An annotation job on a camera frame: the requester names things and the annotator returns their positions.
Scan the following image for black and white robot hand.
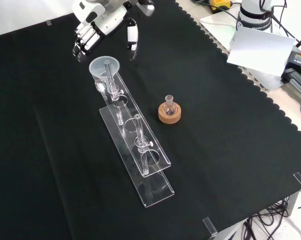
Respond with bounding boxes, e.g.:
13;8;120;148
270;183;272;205
71;0;140;63

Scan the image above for clear plastic funnel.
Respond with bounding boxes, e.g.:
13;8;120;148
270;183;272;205
88;56;121;101

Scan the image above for transparent acrylic funnel stand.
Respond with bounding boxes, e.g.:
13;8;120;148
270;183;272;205
91;59;176;209

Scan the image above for small glass round-bottom flask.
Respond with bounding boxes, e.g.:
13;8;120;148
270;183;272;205
162;94;178;117

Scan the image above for yellow stop button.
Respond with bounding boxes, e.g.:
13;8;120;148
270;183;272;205
208;0;233;14

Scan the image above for pale board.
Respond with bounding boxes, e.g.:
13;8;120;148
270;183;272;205
226;25;297;78

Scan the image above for black cloth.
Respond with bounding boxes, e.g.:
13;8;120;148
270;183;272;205
0;0;301;240

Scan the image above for black power supply box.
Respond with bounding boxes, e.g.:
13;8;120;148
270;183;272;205
281;47;301;77

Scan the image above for black clamp tool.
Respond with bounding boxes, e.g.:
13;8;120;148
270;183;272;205
282;67;301;101

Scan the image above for cork ring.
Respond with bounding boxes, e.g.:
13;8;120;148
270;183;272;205
157;102;183;125

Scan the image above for long black cable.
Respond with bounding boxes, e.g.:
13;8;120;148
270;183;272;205
259;0;301;55

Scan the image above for black floor cable bundle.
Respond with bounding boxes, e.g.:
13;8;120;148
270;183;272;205
242;196;293;240

